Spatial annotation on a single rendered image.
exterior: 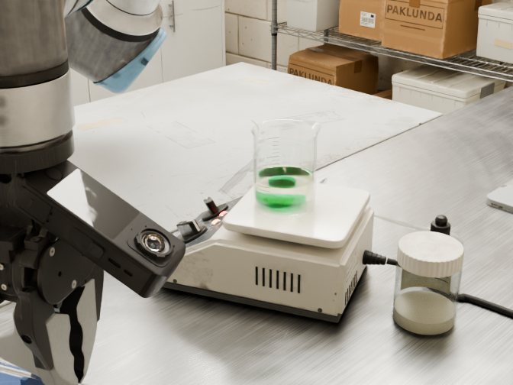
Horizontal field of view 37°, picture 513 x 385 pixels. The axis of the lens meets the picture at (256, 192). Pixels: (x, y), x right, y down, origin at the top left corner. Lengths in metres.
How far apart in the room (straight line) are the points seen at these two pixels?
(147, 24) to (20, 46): 0.58
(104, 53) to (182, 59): 2.68
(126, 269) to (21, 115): 0.12
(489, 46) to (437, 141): 1.87
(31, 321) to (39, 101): 0.15
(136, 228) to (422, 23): 2.58
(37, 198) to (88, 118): 0.78
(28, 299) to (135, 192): 0.49
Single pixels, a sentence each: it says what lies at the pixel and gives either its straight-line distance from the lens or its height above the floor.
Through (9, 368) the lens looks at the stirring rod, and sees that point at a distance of 0.65.
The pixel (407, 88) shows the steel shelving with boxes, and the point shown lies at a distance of 3.14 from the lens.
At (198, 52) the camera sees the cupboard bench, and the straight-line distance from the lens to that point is 3.80.
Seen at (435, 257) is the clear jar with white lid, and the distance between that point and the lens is 0.69.
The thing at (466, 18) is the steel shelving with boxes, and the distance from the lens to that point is 3.10.
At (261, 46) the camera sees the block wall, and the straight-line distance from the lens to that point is 4.21.
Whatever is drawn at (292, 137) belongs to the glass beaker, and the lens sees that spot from 0.75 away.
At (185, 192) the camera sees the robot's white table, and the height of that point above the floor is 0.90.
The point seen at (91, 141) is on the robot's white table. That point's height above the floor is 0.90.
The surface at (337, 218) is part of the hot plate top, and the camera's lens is 0.73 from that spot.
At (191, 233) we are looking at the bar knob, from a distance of 0.77.
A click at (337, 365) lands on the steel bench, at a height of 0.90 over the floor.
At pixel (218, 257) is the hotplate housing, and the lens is 0.73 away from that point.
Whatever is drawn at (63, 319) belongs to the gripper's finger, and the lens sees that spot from 0.57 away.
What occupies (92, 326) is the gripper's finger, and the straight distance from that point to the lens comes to 0.61.
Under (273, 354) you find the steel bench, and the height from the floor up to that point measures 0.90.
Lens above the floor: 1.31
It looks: 25 degrees down
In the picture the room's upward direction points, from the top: straight up
